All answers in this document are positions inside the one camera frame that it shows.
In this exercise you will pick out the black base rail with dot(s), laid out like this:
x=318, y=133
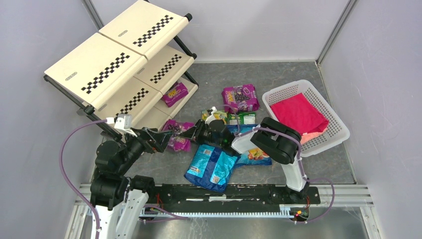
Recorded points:
x=237, y=198

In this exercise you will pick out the red cloth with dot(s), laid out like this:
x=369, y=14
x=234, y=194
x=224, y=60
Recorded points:
x=299, y=114

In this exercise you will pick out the white plastic basket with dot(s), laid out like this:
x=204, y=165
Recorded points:
x=336, y=132

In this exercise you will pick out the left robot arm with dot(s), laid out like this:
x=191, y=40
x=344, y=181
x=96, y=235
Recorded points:
x=117, y=200

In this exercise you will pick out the purple grape candy bag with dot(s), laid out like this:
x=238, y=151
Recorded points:
x=240, y=99
x=177, y=143

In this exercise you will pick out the small green white candy bag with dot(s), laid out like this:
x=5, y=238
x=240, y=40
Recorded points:
x=242, y=118

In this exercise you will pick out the dark blue fruit candy bag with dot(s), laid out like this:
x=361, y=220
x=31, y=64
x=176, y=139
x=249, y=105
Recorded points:
x=253, y=157

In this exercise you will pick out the purple candy bag on shelf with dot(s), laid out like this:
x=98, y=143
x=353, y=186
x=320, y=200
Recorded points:
x=176, y=93

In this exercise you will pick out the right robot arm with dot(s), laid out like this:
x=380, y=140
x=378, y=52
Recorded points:
x=280, y=142

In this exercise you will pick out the green Fox's candy bag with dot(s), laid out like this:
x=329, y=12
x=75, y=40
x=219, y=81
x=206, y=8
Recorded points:
x=219, y=115

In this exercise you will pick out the light blue Slendy bag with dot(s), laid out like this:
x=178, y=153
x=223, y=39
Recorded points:
x=211, y=168

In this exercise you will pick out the cream tiered shelf rack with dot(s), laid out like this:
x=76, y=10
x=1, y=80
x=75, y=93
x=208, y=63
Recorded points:
x=127, y=67

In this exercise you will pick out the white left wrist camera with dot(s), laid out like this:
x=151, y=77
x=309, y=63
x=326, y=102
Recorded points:
x=123, y=124

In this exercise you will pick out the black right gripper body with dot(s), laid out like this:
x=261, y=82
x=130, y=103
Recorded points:
x=200, y=129

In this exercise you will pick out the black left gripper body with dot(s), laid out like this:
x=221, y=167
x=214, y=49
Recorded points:
x=147, y=139

